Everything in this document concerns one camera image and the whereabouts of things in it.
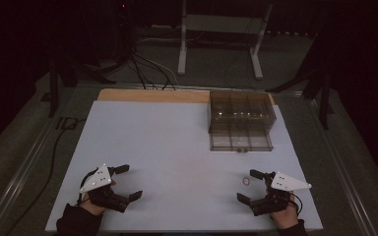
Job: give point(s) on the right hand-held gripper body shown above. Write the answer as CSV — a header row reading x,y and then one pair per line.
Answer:
x,y
280,188

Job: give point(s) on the black tripod stand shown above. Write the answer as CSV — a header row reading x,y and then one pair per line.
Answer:
x,y
65,75
315,82

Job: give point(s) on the white table cover sheet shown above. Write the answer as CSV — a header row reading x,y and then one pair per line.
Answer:
x,y
170,147

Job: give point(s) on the person's right hand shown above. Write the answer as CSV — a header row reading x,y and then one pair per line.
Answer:
x,y
286,217

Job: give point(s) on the black floor socket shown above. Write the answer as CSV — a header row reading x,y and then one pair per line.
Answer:
x,y
67,123

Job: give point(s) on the person's left hand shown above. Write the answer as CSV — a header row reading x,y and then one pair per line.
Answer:
x,y
93,208

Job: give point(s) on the white metal stand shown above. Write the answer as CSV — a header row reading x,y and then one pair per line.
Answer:
x,y
221,24

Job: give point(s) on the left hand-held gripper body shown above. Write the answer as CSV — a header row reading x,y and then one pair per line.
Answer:
x,y
100,183

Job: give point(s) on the smoky transparent drawer box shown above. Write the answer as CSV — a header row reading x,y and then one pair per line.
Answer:
x,y
241,109

